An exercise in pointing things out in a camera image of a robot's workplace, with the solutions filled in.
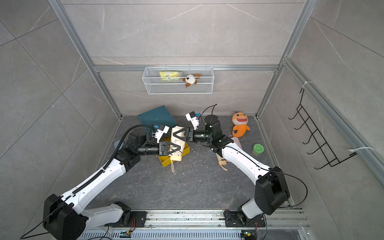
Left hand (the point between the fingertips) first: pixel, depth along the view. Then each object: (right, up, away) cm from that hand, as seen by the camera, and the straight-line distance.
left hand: (180, 147), depth 68 cm
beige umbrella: (-1, -4, -1) cm, 4 cm away
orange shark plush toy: (+40, +15, +40) cm, 58 cm away
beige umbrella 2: (+24, -13, +24) cm, 36 cm away
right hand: (-2, +5, +2) cm, 6 cm away
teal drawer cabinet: (-17, +16, +23) cm, 32 cm away
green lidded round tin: (+48, -5, +28) cm, 56 cm away
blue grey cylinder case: (-48, -2, +34) cm, 59 cm away
